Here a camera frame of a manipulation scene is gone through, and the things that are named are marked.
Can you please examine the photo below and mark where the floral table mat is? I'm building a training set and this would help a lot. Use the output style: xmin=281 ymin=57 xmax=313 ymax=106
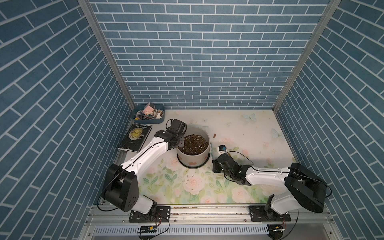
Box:
xmin=139 ymin=110 xmax=295 ymax=205

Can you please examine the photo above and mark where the teal scrub brush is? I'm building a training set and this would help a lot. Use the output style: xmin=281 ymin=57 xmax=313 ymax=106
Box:
xmin=209 ymin=143 xmax=215 ymax=160

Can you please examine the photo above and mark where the teal stationery tray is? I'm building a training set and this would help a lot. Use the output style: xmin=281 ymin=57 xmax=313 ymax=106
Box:
xmin=131 ymin=103 xmax=165 ymax=125

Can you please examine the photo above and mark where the black book gold cover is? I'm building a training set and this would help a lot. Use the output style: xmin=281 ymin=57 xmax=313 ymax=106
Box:
xmin=118 ymin=123 xmax=152 ymax=153

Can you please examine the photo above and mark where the dark green pot saucer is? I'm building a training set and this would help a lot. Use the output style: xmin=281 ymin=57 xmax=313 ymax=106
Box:
xmin=177 ymin=153 xmax=210 ymax=169

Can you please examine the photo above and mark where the green circuit board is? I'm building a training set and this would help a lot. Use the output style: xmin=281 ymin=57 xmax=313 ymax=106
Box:
xmin=138 ymin=226 xmax=157 ymax=235

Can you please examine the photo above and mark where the right black electronics module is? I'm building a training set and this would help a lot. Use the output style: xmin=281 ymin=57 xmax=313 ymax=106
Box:
xmin=267 ymin=224 xmax=285 ymax=240

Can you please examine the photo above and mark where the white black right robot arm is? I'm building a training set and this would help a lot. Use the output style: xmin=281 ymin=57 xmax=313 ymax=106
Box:
xmin=213 ymin=153 xmax=328 ymax=215

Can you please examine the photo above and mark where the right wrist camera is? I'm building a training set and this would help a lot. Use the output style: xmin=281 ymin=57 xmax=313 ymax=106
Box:
xmin=218 ymin=145 xmax=227 ymax=155

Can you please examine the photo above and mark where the white ceramic pot with soil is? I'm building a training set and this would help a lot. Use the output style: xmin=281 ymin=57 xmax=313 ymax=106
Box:
xmin=177 ymin=126 xmax=210 ymax=156

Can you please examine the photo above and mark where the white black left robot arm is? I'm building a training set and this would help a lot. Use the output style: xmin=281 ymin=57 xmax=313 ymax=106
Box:
xmin=100 ymin=119 xmax=187 ymax=215

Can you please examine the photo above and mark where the aluminium front rail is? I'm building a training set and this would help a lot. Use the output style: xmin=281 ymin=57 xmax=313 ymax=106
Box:
xmin=79 ymin=204 xmax=342 ymax=240

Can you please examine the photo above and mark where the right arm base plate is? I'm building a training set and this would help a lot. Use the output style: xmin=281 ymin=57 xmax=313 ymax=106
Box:
xmin=249 ymin=195 xmax=291 ymax=223

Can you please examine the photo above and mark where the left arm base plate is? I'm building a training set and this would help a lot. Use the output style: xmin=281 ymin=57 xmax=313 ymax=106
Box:
xmin=129 ymin=206 xmax=171 ymax=223

